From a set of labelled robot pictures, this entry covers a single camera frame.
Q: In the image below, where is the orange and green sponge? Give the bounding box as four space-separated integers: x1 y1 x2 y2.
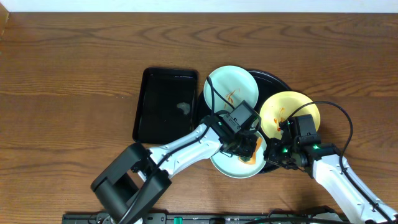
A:
239 137 263 165

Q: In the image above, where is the light blue plate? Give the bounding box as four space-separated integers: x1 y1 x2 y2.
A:
209 65 259 112
210 131 267 179

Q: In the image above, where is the yellow plate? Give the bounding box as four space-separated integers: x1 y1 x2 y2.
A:
259 91 312 139

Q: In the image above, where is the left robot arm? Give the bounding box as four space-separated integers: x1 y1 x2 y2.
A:
91 116 258 223

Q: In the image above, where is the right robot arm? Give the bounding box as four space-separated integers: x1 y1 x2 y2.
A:
264 117 397 223

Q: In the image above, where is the black round tray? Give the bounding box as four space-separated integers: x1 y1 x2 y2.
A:
192 68 301 175

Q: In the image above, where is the black rectangular tray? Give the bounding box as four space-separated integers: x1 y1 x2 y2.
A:
132 67 197 144

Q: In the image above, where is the soap foam patch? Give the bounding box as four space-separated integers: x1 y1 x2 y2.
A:
177 102 191 115

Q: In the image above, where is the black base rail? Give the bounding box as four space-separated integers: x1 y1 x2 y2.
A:
62 212 347 224

